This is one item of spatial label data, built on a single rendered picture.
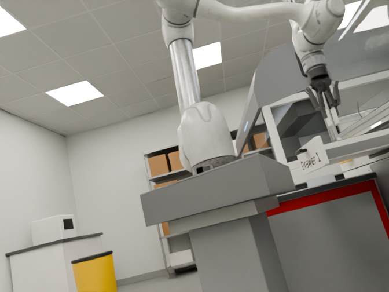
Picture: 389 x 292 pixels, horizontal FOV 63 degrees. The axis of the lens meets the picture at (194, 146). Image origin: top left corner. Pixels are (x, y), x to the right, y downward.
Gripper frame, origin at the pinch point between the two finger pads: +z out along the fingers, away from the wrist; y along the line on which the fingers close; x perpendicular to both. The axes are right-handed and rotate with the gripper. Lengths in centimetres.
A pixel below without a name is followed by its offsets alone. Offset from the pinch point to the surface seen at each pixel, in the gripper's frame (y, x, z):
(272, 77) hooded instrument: -8, -88, -55
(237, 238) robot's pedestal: 48, 27, 34
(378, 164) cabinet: -20.2, -17.4, 20.6
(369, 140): -8.4, 4.8, 12.5
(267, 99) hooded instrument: 0, -88, -41
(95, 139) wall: 235, -444, -152
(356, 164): -20.2, -35.8, 17.6
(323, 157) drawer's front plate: 10.1, 6.5, 15.2
